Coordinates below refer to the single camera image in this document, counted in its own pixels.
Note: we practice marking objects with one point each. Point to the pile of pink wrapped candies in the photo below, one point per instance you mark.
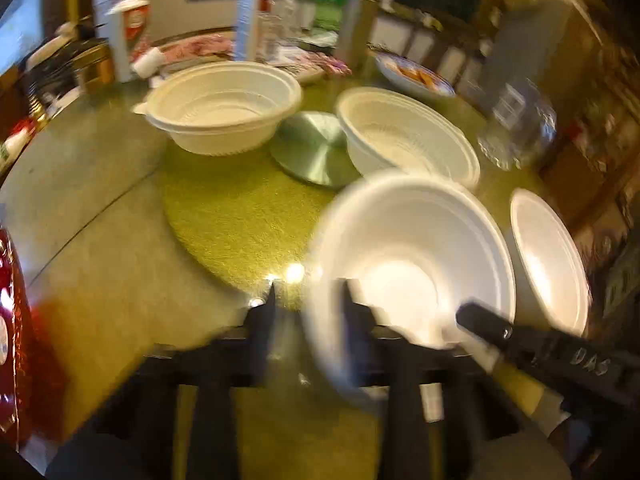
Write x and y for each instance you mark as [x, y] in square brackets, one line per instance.
[200, 46]

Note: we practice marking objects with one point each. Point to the red plastic bag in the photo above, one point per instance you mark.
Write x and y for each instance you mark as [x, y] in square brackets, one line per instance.
[20, 335]

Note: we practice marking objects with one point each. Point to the cream ribbed bowl with tab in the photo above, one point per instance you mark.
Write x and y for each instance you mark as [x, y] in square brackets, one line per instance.
[220, 105]

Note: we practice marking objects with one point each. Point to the brown honey jar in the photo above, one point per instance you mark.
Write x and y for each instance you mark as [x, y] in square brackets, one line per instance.
[95, 67]

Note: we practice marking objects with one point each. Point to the white foam bowl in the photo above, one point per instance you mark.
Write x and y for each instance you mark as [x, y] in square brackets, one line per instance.
[415, 240]
[545, 260]

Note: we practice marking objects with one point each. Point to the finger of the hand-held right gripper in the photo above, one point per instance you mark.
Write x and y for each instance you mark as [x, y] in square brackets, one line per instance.
[482, 325]

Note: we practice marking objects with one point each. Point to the wooden chair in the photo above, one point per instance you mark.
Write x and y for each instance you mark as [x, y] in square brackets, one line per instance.
[440, 55]

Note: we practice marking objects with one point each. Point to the steel thermos flask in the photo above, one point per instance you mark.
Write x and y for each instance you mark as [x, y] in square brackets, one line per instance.
[357, 25]

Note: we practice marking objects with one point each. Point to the orange fried food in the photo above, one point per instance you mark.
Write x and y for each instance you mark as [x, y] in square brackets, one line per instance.
[417, 77]

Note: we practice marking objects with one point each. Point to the clear glass mug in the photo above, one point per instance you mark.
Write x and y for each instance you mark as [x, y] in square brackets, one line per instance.
[515, 125]

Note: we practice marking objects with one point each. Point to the long white carton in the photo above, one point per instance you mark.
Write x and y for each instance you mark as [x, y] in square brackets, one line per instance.
[248, 17]

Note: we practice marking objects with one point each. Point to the white liquor bottle red label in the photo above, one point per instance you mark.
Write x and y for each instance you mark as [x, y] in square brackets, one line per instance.
[125, 35]

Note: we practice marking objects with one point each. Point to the round yellow-green mat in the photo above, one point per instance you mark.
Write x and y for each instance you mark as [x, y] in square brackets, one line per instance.
[240, 220]

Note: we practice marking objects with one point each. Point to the round metal disc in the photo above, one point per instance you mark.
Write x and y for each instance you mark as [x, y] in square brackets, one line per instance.
[310, 150]

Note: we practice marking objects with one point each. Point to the small white cup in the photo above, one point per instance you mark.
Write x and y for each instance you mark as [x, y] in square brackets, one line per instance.
[147, 62]

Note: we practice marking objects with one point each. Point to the metal tray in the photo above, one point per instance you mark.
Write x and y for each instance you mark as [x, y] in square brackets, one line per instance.
[185, 62]

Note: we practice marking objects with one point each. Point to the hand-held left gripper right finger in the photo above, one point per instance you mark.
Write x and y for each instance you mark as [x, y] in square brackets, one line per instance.
[357, 310]

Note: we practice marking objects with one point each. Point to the patterned plate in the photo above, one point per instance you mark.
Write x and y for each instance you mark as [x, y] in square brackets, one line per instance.
[395, 66]

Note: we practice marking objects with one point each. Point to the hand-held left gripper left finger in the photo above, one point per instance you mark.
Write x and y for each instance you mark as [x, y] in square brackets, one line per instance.
[265, 325]

